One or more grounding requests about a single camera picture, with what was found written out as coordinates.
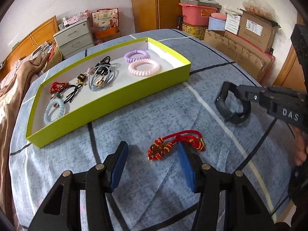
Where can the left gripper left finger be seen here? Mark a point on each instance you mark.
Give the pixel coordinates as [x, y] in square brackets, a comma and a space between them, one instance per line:
[114, 166]

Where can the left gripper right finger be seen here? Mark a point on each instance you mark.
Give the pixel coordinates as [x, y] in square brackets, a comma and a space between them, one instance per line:
[191, 165]

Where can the black cord gold charm tie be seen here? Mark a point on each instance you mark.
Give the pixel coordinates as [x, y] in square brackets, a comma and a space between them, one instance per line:
[66, 90]

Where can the right hand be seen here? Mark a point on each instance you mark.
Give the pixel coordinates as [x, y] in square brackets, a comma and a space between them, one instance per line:
[300, 147]

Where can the large cardboard box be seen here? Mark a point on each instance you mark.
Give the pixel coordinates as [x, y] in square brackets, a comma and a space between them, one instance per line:
[257, 30]

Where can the lime green shallow box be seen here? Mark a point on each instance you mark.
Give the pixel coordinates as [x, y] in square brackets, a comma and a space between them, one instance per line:
[125, 89]

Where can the yellow patterned box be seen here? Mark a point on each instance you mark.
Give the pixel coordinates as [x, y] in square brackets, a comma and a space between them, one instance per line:
[195, 31]

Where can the brown fleece blanket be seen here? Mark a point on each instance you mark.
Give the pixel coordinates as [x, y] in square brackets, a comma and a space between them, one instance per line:
[12, 96]

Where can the pink plastic storage bin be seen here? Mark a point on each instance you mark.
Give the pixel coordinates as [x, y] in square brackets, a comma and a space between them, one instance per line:
[197, 15]

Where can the grey three-drawer cabinet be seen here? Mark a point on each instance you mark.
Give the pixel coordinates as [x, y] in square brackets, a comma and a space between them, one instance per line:
[74, 38]

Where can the orange basket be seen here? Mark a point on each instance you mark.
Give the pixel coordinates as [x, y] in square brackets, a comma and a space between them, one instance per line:
[102, 33]

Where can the red patterned gift bag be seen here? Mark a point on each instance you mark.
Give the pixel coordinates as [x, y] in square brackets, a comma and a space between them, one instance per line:
[105, 18]

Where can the wooden headboard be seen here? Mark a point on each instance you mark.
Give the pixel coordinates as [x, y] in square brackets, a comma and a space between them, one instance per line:
[43, 33]

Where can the wooden door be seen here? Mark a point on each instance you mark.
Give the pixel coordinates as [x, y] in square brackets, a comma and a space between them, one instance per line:
[155, 14]

